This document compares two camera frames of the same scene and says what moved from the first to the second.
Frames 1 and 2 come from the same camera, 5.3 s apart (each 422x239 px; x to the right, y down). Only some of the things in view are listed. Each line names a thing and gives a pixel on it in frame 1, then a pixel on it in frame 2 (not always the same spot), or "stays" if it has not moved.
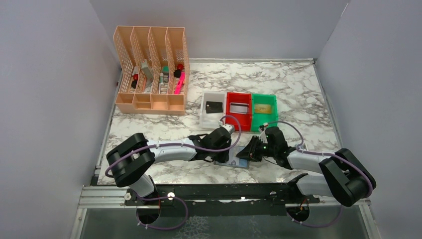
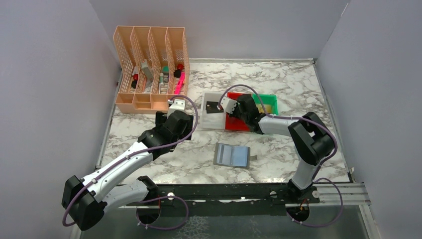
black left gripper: (225, 154) to (179, 118)
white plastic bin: (209, 121) stays
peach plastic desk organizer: (155, 68) stays
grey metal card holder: (234, 160) stays
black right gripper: (256, 151) to (240, 107)
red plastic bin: (245, 119) stays
